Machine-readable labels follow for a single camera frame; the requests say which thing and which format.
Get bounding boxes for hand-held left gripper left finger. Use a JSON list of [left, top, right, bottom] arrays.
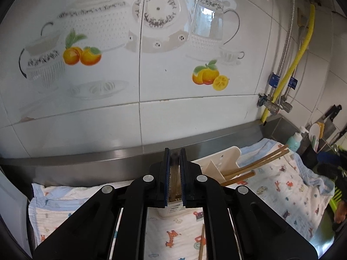
[[33, 148, 171, 260]]

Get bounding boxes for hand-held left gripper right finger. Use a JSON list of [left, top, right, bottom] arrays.
[[179, 148, 318, 260]]

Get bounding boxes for white plastic chopstick holder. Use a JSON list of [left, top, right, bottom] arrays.
[[157, 146, 242, 218]]

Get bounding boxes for wooden chopstick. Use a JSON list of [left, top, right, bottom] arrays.
[[198, 223, 205, 260], [224, 145, 289, 176], [225, 149, 290, 179], [220, 171, 256, 187]]

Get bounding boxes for printed baby cloth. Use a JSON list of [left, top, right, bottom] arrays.
[[28, 138, 335, 260]]

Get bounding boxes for metal valve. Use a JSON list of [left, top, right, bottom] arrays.
[[257, 93, 280, 115], [280, 95, 294, 113]]

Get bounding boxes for teal pump bottle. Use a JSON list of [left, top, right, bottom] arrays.
[[286, 126, 309, 152]]

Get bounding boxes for white spatula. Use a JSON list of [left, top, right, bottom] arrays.
[[309, 123, 325, 145]]

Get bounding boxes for cleaver knife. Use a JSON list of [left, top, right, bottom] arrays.
[[322, 104, 342, 143]]

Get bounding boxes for green striped item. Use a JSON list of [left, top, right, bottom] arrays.
[[329, 185, 347, 216]]

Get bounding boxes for white appliance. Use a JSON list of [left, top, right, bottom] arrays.
[[0, 168, 31, 251]]

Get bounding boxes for yellow gas hose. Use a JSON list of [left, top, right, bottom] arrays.
[[262, 4, 316, 126]]

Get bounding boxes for braided metal hose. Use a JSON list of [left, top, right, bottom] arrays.
[[267, 0, 296, 106]]

